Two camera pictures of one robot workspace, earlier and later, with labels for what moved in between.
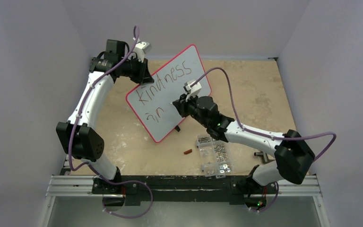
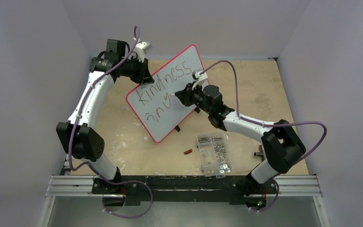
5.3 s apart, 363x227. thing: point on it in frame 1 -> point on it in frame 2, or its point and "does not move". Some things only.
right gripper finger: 178,103 -> 181,92
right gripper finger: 182,109 -> 185,97
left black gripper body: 136,69 does not move
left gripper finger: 145,80 does not move
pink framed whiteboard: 151,102 does not move
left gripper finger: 147,78 does not move
